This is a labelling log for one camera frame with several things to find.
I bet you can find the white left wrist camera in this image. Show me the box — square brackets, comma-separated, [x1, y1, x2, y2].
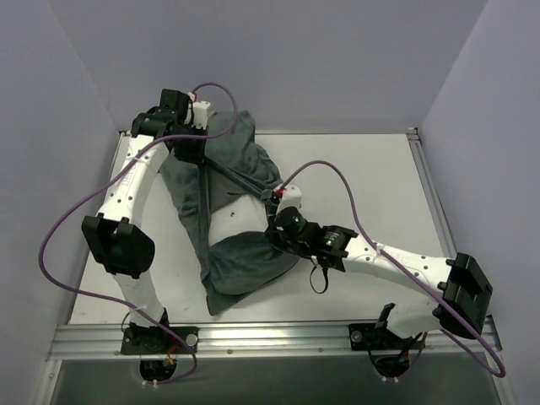
[186, 101, 213, 129]

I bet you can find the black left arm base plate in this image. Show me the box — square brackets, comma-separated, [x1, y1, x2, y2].
[120, 323, 199, 355]

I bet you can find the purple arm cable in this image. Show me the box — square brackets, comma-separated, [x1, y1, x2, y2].
[280, 159, 506, 378]
[38, 82, 238, 384]

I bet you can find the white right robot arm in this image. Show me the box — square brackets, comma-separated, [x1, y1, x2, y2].
[266, 207, 493, 348]

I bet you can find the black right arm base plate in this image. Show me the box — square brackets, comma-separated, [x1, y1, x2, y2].
[348, 322, 423, 352]

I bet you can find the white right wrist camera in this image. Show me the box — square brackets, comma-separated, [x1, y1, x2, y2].
[275, 184, 302, 213]

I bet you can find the aluminium table edge rail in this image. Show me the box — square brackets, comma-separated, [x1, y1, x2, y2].
[407, 128, 482, 317]

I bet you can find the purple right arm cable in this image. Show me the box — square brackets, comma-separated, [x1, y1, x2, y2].
[280, 159, 506, 378]

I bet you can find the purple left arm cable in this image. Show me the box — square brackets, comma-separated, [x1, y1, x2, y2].
[38, 82, 238, 384]

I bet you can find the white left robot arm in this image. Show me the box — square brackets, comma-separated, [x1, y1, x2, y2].
[82, 89, 212, 354]

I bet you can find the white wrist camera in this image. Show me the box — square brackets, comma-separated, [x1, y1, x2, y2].
[186, 101, 213, 129]
[275, 184, 302, 213]

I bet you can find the aluminium front mounting rail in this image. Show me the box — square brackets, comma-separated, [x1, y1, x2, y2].
[46, 316, 504, 362]

